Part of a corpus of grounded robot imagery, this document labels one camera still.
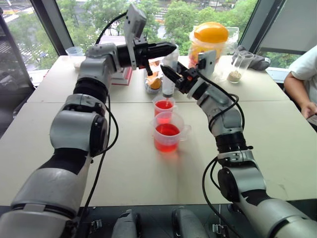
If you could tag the person's bare hand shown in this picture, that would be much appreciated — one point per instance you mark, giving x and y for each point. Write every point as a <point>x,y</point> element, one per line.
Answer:
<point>309,109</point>

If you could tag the clear jar with yellow lid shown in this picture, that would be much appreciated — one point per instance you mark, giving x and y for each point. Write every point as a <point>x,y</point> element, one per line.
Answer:
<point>210,39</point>

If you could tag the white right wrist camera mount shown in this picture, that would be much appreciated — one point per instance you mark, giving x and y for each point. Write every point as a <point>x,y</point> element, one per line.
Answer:
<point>210,60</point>

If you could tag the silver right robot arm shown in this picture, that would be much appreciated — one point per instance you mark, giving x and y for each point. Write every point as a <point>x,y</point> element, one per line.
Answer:
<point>247,178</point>

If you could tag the empty clear measuring cup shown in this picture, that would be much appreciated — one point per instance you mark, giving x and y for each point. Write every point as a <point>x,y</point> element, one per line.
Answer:
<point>74,50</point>

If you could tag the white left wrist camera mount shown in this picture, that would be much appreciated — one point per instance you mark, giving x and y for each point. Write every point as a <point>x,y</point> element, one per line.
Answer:
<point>133,22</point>

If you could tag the silver metal latch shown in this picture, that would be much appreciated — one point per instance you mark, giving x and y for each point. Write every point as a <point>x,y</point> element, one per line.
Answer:
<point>220,228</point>
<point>96,225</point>

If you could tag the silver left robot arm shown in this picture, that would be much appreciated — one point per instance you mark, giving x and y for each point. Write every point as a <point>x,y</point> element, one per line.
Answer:
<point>74,129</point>

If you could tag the dark window frame post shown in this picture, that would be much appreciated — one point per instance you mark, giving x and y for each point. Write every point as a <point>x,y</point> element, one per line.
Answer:
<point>53,24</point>
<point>252,24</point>

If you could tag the small cup of red liquid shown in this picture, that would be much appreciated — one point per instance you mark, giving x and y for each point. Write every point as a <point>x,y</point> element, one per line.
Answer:
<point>164,105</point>

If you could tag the clear plastic syringe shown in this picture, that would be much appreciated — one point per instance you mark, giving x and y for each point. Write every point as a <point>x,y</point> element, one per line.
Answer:
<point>168,86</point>

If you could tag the clear glass with beige powder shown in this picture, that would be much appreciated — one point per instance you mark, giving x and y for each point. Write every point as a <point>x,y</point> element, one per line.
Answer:
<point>237,70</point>

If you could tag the red and white book stack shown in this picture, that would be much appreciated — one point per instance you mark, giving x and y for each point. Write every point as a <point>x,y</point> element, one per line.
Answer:
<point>122,78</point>

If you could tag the person in white shirt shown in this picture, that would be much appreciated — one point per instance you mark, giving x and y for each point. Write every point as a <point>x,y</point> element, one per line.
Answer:
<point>307,67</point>

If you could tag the black office chair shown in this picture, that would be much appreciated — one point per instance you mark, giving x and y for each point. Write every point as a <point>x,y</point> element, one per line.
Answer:
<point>12,74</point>

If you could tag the grey roller blind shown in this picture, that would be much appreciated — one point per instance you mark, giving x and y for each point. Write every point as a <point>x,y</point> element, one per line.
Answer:
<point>292,24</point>

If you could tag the orange item in clear bag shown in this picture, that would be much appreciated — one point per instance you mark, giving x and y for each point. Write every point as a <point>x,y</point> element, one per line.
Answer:
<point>154,83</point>

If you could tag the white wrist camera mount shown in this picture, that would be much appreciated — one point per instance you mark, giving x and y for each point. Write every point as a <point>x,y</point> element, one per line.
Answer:
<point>133,22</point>
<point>210,60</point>

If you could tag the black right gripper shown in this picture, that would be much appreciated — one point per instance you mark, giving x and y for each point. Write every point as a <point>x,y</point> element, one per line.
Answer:
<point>187,79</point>

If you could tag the grey cloth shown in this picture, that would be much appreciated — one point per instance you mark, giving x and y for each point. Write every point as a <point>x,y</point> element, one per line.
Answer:
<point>260,62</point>

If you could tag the person's bare forearm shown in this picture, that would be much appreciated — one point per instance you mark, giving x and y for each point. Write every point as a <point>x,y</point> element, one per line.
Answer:
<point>294,88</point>

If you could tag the large cup of red liquid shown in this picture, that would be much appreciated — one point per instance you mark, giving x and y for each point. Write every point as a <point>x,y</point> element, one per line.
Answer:
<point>166,135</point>

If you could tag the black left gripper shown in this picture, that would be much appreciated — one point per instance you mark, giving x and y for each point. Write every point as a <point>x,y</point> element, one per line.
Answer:
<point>141,53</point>

